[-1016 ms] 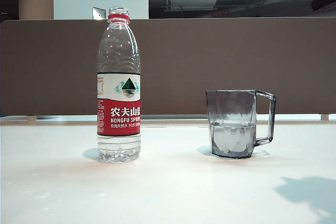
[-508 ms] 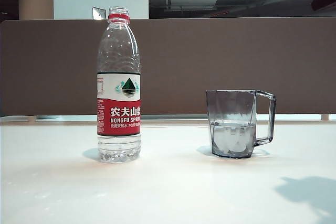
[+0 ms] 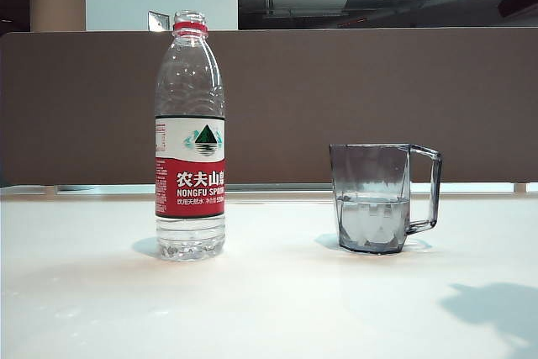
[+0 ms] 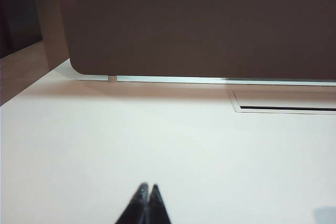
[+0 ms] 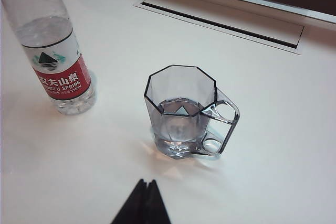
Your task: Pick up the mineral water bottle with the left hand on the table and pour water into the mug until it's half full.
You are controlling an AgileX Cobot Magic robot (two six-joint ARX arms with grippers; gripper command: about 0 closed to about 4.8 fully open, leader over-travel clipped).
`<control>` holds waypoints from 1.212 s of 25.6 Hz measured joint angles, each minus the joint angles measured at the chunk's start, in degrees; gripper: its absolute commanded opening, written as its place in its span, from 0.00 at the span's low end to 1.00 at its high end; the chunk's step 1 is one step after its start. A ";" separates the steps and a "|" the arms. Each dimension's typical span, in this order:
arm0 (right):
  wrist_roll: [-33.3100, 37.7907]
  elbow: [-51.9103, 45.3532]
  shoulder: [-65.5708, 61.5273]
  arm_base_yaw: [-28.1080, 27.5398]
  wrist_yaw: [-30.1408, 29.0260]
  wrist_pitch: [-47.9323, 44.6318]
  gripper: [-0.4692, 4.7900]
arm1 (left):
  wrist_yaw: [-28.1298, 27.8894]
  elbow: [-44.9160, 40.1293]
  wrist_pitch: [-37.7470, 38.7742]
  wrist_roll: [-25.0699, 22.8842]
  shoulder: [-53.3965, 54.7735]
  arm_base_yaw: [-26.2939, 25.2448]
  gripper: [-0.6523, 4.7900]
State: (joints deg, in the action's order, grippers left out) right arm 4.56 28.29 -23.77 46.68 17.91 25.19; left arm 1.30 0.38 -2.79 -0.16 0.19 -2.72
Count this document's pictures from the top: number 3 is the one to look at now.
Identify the small shiny sign plate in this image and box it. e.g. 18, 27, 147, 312
147, 9, 171, 33

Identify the clear red-label water bottle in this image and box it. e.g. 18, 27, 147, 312
154, 9, 229, 262

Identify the aluminium partition base rail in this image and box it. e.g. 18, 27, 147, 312
0, 182, 538, 196

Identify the grey transparent faceted mug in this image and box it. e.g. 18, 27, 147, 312
329, 142, 444, 256

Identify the brown desk partition panel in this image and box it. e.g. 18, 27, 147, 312
0, 29, 538, 187

